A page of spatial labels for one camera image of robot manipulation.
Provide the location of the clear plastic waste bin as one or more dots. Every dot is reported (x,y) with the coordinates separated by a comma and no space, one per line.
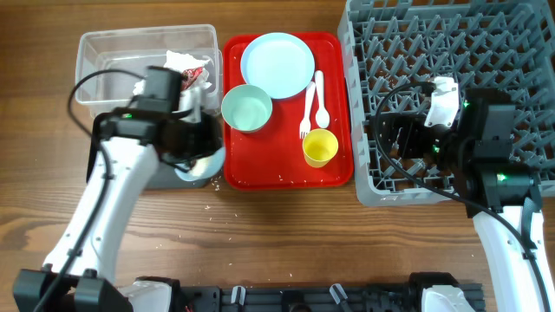
(136,49)

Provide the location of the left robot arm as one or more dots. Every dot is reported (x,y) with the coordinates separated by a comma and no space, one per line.
(78,274)

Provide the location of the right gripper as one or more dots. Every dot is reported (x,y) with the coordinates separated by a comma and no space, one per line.
(401,124)

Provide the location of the white plastic fork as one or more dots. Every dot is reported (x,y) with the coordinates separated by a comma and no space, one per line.
(305,126)

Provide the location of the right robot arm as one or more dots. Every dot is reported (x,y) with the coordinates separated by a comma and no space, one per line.
(501,196)

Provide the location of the black food waste tray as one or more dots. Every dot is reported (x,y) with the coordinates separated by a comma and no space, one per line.
(164,178)

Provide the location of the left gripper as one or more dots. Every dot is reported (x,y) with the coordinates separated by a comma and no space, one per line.
(213,140)

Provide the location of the red serving tray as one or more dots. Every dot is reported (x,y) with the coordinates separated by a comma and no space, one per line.
(272,157)

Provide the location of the grey dishwasher rack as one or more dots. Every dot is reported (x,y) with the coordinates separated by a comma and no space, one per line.
(507,45)

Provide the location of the red snack wrapper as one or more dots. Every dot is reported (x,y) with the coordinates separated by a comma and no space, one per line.
(189,77)

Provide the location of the green bowl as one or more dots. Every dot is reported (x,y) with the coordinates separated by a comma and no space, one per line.
(246,108)

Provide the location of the light blue plate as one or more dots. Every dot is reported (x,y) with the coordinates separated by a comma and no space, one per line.
(279,63)

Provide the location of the light blue bowl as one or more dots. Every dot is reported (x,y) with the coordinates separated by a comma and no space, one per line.
(203,168)

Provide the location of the white napkin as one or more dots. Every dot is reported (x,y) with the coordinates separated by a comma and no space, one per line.
(139,87)
(179,62)

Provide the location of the white plastic spoon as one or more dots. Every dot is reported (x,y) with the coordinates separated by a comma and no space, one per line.
(322,115)

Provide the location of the yellow cup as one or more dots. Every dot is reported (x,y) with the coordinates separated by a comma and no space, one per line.
(320,146)

